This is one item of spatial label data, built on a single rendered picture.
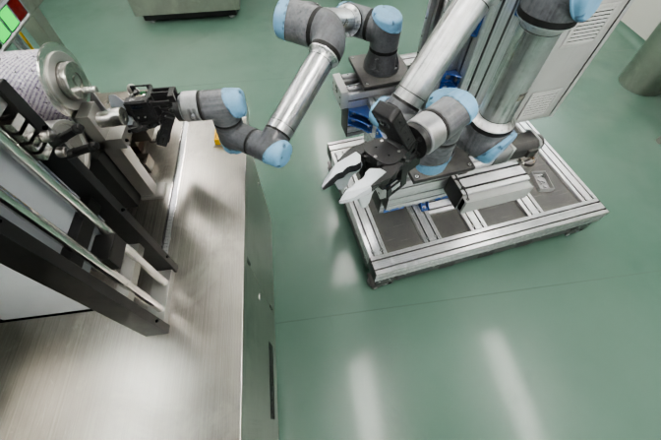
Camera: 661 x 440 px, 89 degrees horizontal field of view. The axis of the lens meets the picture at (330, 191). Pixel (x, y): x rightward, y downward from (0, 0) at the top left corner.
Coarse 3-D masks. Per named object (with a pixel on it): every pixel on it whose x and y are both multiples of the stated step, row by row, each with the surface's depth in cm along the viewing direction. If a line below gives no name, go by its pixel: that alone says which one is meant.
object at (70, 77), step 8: (56, 64) 66; (64, 64) 66; (72, 64) 68; (56, 72) 65; (64, 72) 65; (72, 72) 67; (80, 72) 70; (56, 80) 65; (64, 80) 65; (72, 80) 67; (80, 80) 70; (64, 88) 66; (72, 88) 67; (80, 88) 70; (72, 96) 68; (80, 96) 69
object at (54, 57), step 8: (48, 56) 64; (56, 56) 66; (64, 56) 68; (48, 64) 63; (48, 72) 63; (48, 80) 63; (56, 88) 65; (56, 96) 65; (64, 96) 67; (64, 104) 67; (72, 104) 69; (80, 104) 71
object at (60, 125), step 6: (48, 120) 65; (54, 120) 65; (60, 120) 65; (66, 120) 67; (54, 126) 64; (60, 126) 66; (66, 126) 68; (60, 132) 66; (72, 138) 69; (78, 138) 71; (84, 138) 72; (66, 144) 67; (72, 144) 68; (78, 144) 71; (84, 144) 72; (84, 156) 72; (84, 162) 72
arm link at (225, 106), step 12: (204, 96) 82; (216, 96) 82; (228, 96) 82; (240, 96) 83; (204, 108) 82; (216, 108) 82; (228, 108) 82; (240, 108) 83; (204, 120) 85; (216, 120) 85; (228, 120) 86
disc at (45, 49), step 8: (40, 48) 62; (48, 48) 64; (56, 48) 66; (64, 48) 69; (40, 56) 62; (72, 56) 71; (40, 64) 62; (80, 64) 73; (40, 72) 62; (40, 80) 62; (48, 88) 63; (48, 96) 63; (88, 96) 75; (56, 104) 65; (64, 112) 67; (72, 112) 69
